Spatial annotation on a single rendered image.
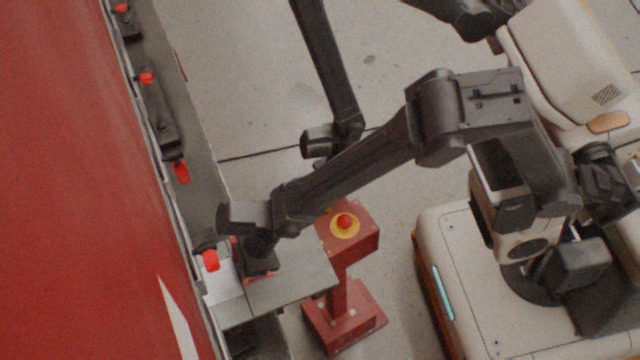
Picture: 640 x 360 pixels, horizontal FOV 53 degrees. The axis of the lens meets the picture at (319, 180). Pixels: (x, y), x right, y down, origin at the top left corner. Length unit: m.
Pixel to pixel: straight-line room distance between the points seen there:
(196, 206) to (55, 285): 1.32
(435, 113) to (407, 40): 2.26
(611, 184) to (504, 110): 0.44
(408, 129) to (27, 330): 0.68
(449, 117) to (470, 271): 1.36
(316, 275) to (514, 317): 0.93
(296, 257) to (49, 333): 1.11
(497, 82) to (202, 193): 0.92
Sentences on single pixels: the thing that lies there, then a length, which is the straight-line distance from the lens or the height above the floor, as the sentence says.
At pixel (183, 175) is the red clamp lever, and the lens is 1.22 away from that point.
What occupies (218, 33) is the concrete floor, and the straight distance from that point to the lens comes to 3.15.
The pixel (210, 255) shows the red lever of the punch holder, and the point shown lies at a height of 1.30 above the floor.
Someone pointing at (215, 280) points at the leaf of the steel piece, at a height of 1.00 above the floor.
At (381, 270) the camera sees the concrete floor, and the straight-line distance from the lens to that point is 2.40.
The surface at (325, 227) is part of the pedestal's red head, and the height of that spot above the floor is 0.78.
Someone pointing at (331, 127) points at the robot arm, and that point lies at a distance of 1.46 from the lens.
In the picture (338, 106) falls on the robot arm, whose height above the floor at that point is 1.11.
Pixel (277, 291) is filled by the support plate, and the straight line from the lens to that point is 1.29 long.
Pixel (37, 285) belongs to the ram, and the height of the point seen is 2.00.
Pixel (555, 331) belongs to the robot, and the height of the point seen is 0.28.
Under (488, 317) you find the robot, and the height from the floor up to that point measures 0.28.
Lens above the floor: 2.19
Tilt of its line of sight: 58 degrees down
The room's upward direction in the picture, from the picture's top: 5 degrees counter-clockwise
